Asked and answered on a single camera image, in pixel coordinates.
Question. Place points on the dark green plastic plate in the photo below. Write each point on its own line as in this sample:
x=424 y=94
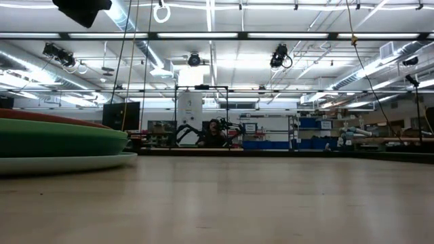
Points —
x=61 y=145

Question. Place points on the person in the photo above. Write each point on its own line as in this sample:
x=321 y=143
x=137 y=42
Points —
x=213 y=135

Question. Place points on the black background rig frame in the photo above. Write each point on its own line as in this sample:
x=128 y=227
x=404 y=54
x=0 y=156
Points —
x=201 y=87

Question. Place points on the blue storage bins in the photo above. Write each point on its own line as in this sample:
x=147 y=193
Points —
x=308 y=122

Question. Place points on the orange-red plastic plate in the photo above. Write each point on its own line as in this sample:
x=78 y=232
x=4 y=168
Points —
x=40 y=117

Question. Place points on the white pillar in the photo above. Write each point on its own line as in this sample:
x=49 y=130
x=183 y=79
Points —
x=190 y=108

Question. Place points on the black aluminium rig frame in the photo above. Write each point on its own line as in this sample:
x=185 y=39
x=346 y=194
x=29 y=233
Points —
x=305 y=154

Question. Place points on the black monitor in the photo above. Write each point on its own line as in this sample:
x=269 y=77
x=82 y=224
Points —
x=120 y=115

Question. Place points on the black ceiling camera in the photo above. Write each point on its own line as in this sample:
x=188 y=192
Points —
x=279 y=54
x=59 y=54
x=194 y=59

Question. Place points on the black background robot arm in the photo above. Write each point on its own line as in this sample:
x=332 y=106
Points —
x=230 y=125
x=186 y=130

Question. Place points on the large pale blue plate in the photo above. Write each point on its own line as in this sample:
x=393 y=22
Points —
x=68 y=163

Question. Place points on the black microphone stand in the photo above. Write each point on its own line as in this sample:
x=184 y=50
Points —
x=417 y=101

